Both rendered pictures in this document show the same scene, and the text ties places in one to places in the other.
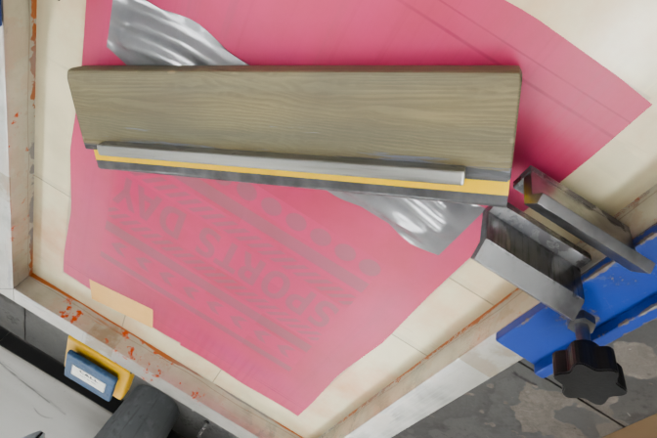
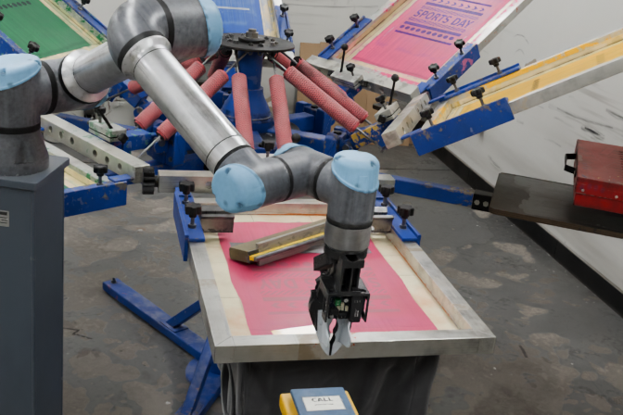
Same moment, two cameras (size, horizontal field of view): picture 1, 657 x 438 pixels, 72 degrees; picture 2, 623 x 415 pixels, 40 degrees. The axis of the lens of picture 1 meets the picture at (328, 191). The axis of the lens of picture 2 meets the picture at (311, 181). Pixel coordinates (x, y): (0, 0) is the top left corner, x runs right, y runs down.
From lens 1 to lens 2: 232 cm
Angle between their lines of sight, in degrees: 109
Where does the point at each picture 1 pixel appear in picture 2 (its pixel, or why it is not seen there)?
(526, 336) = (404, 234)
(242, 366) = (384, 323)
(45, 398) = not seen: outside the picture
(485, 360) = (413, 248)
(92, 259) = (265, 319)
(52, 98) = (216, 270)
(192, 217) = (297, 278)
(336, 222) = not seen: hidden behind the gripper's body
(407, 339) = (404, 274)
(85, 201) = (247, 295)
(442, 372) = (415, 257)
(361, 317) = (384, 276)
